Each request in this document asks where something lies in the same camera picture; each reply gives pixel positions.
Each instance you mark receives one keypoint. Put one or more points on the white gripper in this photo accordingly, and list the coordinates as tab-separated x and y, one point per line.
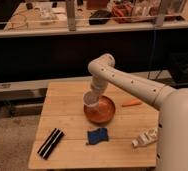
98	88

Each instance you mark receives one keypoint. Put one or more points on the white ceramic cup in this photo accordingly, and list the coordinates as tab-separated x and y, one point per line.
90	99

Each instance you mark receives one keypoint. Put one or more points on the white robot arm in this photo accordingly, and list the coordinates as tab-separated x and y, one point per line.
172	104

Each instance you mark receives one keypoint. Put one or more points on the orange ceramic bowl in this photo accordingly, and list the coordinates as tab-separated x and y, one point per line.
103	112

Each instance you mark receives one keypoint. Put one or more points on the orange carrot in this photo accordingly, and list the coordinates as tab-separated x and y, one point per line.
131	103

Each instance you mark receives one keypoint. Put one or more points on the blue cloth object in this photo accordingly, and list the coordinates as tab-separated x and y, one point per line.
96	136

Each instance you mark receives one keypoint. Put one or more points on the black bag on shelf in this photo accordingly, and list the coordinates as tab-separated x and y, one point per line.
99	17

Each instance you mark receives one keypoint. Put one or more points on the white plastic bottle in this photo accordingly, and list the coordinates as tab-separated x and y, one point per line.
145	138

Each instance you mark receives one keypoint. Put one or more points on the red cluttered items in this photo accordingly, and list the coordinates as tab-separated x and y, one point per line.
123	13

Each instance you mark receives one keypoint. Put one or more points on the black rectangular bar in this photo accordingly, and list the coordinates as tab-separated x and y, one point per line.
50	143

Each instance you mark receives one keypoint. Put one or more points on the metal shelf post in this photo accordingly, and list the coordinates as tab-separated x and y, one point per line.
70	10

